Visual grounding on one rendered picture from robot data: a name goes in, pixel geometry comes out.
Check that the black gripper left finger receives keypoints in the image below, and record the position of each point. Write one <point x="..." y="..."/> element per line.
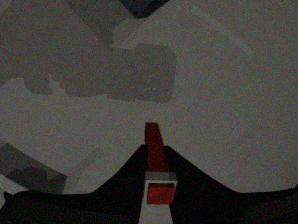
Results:
<point x="118" y="201"/>

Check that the grey sloped panel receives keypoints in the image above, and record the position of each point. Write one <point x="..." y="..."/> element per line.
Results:
<point x="142" y="8"/>

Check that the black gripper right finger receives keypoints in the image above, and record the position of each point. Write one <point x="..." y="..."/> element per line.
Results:
<point x="199" y="199"/>

